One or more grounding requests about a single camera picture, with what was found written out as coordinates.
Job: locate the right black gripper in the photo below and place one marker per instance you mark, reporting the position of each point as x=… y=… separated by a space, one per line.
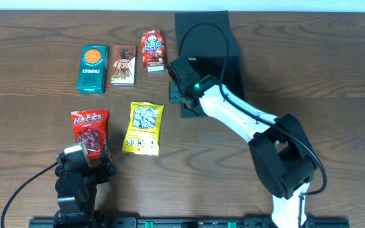
x=175 y=95

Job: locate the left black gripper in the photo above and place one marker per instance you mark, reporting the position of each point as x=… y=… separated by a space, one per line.
x=107 y=168

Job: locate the red Hello Panda box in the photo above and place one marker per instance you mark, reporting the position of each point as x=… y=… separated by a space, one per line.
x=154 y=56

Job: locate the brown Pocky box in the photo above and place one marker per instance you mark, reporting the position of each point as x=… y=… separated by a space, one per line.
x=123 y=68

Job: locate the black gift box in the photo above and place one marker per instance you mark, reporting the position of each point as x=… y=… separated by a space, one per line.
x=205 y=38

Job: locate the teal Chunkies cookie box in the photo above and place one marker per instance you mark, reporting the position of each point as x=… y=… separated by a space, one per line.
x=93 y=70

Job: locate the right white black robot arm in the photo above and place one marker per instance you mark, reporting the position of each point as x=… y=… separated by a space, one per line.
x=283 y=157

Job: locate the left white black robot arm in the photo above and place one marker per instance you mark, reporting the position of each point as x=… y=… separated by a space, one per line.
x=77 y=186

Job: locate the red Hacks candy bag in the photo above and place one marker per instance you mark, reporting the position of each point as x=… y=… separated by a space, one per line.
x=90 y=128

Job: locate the yellow Hacks candy bag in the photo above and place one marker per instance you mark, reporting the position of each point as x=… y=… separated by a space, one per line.
x=143 y=132

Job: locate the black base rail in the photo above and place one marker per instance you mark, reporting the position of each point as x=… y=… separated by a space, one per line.
x=252 y=222

